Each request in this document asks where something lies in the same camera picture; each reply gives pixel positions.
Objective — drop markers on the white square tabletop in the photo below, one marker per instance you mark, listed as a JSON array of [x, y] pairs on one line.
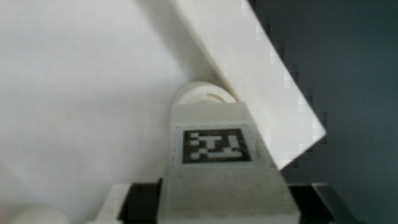
[[98, 56]]

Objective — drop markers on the white table leg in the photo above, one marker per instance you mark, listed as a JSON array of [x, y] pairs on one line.
[[222, 187]]

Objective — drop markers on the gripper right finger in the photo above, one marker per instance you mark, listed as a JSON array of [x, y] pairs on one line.
[[322, 207]]

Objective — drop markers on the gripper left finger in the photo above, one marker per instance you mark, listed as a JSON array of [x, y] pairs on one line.
[[130, 206]]

